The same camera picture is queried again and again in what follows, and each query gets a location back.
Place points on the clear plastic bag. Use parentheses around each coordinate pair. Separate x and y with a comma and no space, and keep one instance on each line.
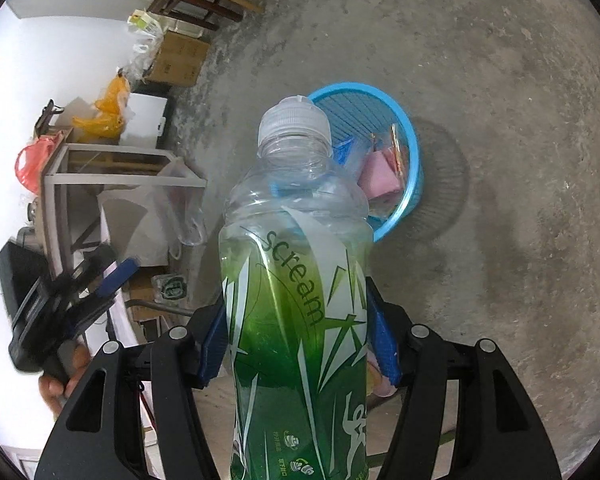
(185,210)

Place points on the green labelled plastic bottle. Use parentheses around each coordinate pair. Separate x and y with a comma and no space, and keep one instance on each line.
(290,335)

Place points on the blue mesh plastic basket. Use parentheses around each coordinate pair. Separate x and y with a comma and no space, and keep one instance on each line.
(375,110)

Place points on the blue wrapper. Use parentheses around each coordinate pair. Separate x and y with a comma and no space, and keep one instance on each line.
(342,152)

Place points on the person's left hand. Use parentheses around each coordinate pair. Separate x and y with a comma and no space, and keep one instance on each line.
(77,365)

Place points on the white side table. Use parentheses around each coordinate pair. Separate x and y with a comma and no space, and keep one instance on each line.
(55,200)

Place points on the clear packet with green label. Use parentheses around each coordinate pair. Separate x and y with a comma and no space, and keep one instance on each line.
(172,287)

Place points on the pink packet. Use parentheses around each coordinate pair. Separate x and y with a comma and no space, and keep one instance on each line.
(377,177)

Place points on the white plastic bag with cartons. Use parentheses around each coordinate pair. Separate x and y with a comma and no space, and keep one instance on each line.
(147,25)

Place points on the red plastic bag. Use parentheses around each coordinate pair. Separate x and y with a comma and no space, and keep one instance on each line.
(30,165)

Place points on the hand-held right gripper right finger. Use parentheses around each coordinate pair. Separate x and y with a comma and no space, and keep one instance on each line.
(384,345)

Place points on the cardboard box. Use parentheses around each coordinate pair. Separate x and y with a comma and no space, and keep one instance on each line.
(177,60)

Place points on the clear red printed wrapper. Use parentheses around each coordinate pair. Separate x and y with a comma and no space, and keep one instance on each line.
(399,155)

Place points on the yellow plastic bag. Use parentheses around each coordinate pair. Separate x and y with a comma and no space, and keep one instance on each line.
(110,100)

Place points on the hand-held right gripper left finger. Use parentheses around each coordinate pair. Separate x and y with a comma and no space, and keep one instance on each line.
(211,355)

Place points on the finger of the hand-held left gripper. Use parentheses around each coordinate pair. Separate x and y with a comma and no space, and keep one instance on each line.
(87,317)
(121,274)

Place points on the white storage cabinet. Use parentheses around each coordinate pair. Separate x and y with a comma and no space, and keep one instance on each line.
(145,115)

